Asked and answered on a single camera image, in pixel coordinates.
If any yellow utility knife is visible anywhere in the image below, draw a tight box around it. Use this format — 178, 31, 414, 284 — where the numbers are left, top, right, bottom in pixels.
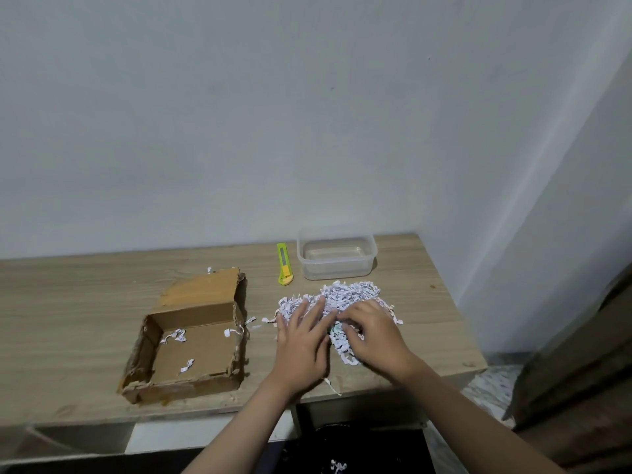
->
276, 243, 294, 287

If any brown wooden door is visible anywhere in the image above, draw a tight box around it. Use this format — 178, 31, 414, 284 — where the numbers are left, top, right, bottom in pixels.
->
503, 263, 632, 474

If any clear plastic food container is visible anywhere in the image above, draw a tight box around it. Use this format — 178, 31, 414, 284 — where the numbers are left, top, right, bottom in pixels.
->
296, 226, 379, 281

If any pile of shredded white paper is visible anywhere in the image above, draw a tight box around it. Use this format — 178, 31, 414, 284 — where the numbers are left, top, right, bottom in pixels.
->
261, 280, 404, 367

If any black waste bin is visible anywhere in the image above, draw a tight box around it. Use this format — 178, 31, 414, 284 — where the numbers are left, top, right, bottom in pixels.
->
269, 420, 436, 474

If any person's right forearm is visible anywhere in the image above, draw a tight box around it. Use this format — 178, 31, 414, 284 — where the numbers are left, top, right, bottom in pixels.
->
394, 357, 566, 474

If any open brown cardboard box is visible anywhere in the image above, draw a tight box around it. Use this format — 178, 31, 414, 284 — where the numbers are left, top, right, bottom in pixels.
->
117, 267, 248, 406

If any person's right hand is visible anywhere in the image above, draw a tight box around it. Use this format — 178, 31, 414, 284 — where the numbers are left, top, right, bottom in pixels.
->
336, 298, 421, 384

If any person's left hand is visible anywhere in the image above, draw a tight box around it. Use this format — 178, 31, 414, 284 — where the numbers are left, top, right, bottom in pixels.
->
268, 295, 332, 392

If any person's left forearm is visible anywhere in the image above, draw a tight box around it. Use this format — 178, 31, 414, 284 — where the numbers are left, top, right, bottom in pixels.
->
182, 379, 318, 474

